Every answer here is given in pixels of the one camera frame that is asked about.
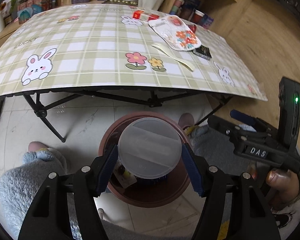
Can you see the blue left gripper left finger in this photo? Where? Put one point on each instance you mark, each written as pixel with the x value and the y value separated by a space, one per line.
pixel 109 160

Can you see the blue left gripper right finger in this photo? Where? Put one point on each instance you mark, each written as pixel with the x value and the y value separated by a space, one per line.
pixel 194 165

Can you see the colourful candle pack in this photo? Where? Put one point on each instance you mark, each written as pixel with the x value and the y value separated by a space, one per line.
pixel 124 177

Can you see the translucent round plastic lid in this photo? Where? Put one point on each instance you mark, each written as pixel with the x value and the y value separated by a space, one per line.
pixel 149 148

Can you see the black foil packet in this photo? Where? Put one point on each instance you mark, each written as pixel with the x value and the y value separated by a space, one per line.
pixel 203 52

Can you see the cream plastic spork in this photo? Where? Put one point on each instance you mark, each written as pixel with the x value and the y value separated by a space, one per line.
pixel 168 53

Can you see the floral white plastic package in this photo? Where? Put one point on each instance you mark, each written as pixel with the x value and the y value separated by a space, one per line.
pixel 175 33

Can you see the brown plastic trash bin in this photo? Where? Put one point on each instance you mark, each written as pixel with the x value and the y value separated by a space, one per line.
pixel 146 192

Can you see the person right hand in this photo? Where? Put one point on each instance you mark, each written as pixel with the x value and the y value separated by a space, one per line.
pixel 284 188

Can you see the green plaid bunny tablecloth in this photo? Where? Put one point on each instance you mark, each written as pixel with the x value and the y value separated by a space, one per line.
pixel 99 45

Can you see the red cup on shelf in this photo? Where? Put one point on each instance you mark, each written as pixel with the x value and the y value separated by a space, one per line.
pixel 197 17

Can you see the stack of pastel cups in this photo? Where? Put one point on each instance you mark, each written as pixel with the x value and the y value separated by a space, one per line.
pixel 177 4

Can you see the red cigarette pack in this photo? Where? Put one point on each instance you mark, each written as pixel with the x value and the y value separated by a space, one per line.
pixel 144 16

